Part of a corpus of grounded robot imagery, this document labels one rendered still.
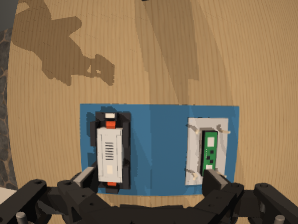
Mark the beige rectangular cover with slots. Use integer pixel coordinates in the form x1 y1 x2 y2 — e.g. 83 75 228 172
97 127 124 183

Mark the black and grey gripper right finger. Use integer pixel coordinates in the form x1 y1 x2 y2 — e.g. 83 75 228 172
174 169 298 224

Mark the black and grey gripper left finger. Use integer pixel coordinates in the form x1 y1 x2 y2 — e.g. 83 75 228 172
0 167 132 224

